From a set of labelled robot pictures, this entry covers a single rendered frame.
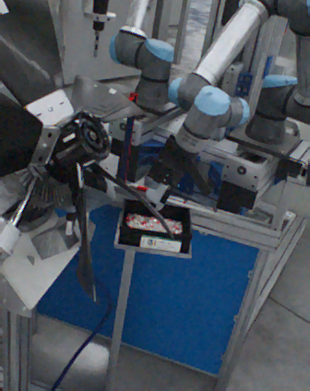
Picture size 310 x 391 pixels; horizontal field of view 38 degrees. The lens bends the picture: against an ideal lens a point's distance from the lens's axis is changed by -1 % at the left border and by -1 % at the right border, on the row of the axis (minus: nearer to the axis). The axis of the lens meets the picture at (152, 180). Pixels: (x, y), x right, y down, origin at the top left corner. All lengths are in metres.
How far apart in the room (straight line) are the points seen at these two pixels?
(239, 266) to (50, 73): 0.94
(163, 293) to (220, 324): 0.24
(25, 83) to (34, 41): 0.10
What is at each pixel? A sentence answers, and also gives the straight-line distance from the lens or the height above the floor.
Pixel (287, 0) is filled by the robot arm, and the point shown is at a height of 1.53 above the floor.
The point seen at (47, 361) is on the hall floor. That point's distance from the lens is 2.10.
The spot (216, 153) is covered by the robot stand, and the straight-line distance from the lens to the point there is 1.77.
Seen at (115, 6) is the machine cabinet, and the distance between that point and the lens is 5.49.
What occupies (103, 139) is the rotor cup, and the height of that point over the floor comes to 1.20.
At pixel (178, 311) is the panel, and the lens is 1.81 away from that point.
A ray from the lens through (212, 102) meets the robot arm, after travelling 1.06.
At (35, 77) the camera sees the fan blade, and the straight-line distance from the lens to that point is 1.06.
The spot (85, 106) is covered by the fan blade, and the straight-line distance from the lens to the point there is 1.21.
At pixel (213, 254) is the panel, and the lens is 1.62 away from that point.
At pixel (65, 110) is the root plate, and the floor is 1.25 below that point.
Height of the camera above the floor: 1.62
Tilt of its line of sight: 28 degrees down
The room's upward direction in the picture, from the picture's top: 10 degrees clockwise
